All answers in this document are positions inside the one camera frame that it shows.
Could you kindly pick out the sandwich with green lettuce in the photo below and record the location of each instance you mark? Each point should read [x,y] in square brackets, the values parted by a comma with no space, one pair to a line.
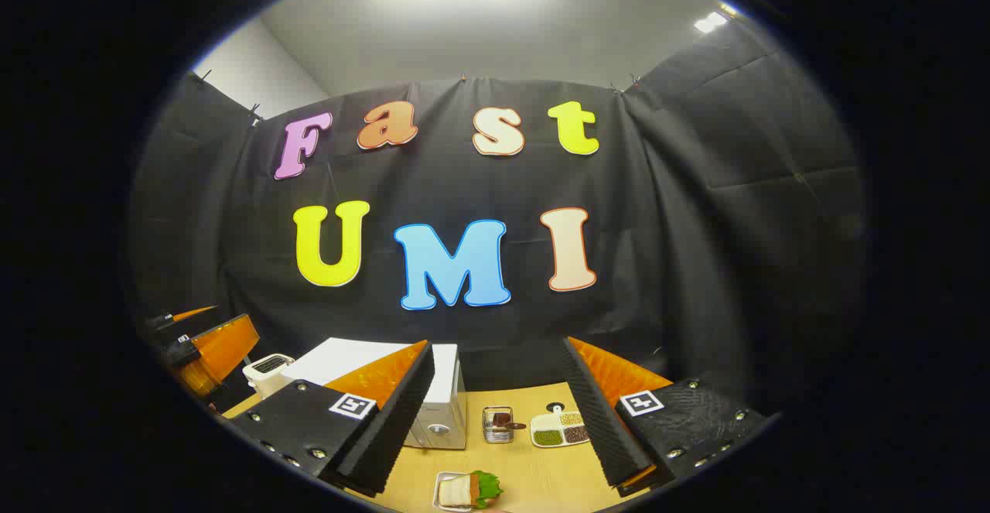
[464,490]

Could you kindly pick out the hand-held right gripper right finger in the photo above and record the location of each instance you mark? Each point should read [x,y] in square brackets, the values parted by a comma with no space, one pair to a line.
[603,420]

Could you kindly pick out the black backdrop cloth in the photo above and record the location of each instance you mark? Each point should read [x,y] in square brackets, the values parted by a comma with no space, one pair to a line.
[657,211]

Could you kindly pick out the white divided dish with beans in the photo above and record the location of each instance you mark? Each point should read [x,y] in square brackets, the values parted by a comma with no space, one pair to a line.
[549,437]

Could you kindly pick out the brown spoon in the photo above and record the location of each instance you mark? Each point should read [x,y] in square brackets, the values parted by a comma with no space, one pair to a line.
[510,424]

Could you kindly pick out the small ceiling light panel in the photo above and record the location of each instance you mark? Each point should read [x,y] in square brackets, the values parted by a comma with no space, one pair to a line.
[709,22]

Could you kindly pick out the small white rectangular plate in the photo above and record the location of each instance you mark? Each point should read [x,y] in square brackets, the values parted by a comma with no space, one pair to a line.
[437,497]

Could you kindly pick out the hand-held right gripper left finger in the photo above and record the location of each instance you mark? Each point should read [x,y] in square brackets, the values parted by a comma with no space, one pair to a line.
[387,428]

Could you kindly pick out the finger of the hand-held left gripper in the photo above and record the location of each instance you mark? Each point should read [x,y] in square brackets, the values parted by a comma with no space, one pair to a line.
[182,315]
[224,347]

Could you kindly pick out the white microwave oven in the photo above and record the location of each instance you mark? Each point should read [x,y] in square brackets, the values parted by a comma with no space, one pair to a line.
[445,385]

